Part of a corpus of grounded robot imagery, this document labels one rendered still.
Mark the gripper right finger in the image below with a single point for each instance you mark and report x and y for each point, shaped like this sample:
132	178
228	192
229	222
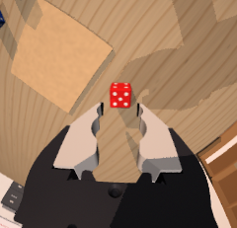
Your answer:
164	154

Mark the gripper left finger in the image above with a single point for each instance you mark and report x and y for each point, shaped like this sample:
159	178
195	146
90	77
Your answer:
73	150

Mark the blue die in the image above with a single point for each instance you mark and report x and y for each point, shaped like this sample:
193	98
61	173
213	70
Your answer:
2	22

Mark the red die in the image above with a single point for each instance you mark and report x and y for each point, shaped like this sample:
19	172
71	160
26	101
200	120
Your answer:
120	95

